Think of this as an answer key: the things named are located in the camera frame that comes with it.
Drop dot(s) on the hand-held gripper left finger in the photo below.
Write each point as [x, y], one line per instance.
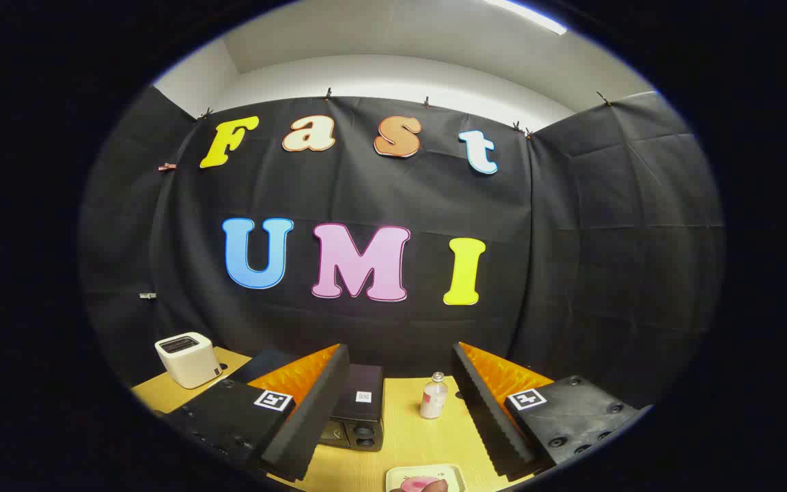
[318, 410]

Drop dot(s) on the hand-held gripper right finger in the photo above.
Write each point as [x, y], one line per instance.
[486, 410]

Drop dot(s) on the black toaster oven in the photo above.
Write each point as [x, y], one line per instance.
[359, 417]

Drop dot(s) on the pink ham slice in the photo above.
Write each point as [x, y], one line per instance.
[415, 485]

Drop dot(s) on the cream square plate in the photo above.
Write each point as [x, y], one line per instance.
[404, 473]

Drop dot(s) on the white pop-up toaster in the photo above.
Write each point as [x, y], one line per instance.
[188, 362]

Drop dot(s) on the small clear bottle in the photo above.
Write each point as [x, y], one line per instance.
[433, 400]

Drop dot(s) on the black backdrop cloth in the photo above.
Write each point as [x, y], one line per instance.
[393, 191]

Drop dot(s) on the ceiling light strip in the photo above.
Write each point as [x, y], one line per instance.
[527, 15]

